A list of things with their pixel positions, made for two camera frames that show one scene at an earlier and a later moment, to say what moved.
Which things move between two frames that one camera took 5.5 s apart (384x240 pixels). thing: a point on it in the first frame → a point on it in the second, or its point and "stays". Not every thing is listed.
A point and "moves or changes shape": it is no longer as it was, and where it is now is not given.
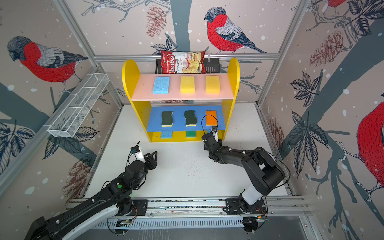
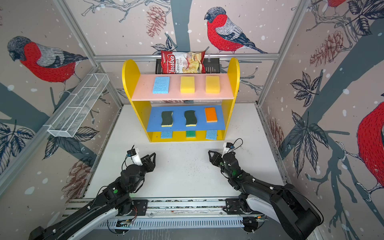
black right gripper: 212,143 → 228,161
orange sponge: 211,121 moves or changes shape
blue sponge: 161,85 stays
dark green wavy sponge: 191,118 stays
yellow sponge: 212,84 stays
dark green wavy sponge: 167,118 stays
